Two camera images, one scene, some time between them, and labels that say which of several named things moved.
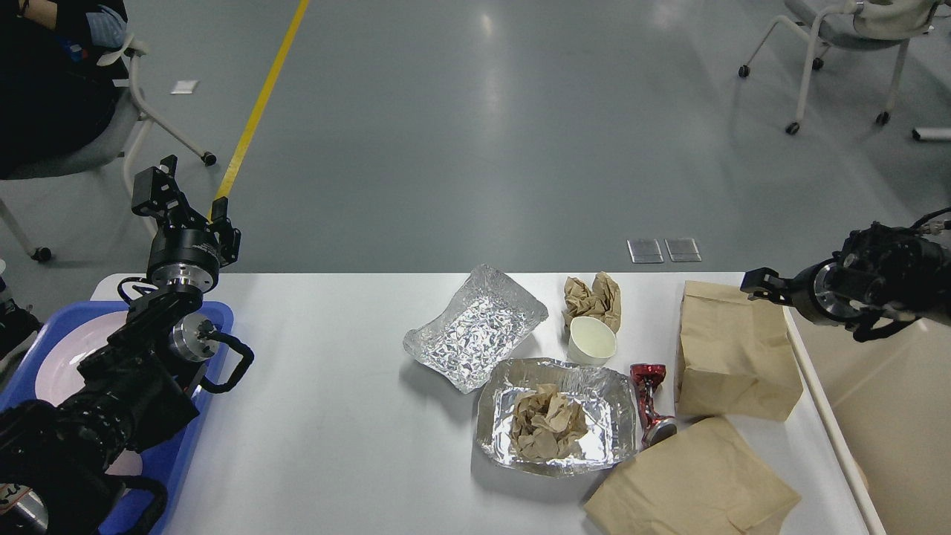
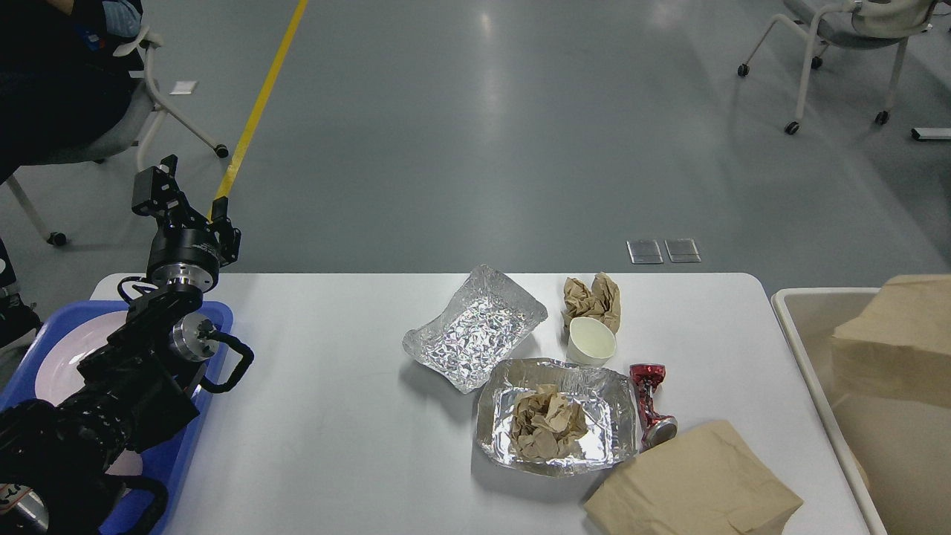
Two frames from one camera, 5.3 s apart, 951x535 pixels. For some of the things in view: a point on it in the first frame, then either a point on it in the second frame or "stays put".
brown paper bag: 735,355 -> 899,347
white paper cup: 591,342 stays put
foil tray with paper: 549,417 stays put
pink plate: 58,377 stays put
